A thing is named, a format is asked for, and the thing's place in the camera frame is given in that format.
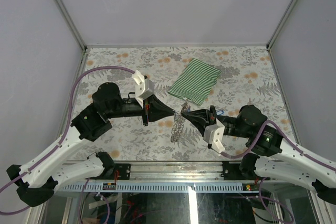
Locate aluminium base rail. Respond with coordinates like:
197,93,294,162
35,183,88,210
56,161,258,194

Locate blue key tag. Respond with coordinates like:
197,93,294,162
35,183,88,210
216,109,225,115

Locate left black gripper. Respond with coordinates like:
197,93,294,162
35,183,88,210
106,94,176,126

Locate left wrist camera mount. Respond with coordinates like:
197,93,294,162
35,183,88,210
132,70,154,108

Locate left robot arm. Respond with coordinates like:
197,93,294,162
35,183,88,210
6,82,174,207

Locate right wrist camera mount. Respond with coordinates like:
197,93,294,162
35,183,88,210
203,120,225,154

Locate green striped cloth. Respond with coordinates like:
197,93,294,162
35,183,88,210
168,58,221,106

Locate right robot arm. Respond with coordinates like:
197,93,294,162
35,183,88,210
182,105,335,204

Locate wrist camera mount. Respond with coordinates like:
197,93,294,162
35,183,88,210
203,120,225,154
132,70,154,108

